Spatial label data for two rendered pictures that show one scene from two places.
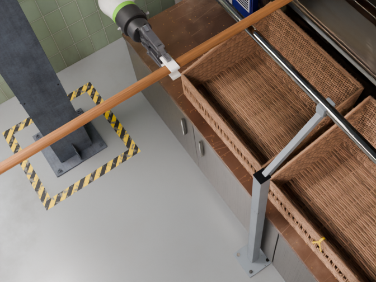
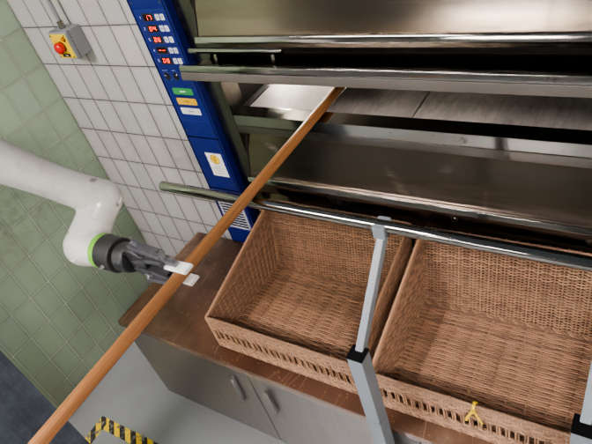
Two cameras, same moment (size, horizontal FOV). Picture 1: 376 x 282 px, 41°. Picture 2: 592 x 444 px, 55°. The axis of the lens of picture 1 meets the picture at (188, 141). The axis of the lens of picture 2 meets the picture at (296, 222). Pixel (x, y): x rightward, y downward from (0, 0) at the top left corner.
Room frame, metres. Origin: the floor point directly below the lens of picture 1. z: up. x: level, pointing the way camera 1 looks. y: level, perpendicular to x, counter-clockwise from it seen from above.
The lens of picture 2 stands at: (-0.10, 0.14, 2.04)
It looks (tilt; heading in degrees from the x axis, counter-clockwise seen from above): 39 degrees down; 337
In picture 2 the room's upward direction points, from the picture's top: 19 degrees counter-clockwise
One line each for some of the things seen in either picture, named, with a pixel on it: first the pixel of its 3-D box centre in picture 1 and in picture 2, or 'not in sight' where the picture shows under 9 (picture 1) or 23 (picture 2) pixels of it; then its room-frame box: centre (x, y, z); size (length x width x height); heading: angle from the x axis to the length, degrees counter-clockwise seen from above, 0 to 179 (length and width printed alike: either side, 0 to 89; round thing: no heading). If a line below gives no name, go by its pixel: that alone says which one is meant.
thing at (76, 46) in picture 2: not in sight; (70, 41); (2.05, -0.16, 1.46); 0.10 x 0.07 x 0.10; 25
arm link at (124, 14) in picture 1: (132, 20); (115, 252); (1.16, 0.11, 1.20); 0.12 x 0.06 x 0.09; 116
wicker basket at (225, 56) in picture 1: (266, 90); (310, 286); (1.12, -0.35, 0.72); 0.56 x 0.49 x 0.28; 25
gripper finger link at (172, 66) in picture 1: (169, 62); (178, 266); (0.95, 0.01, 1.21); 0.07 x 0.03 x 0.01; 26
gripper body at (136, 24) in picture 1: (144, 34); (135, 259); (1.09, 0.08, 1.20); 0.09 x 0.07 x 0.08; 26
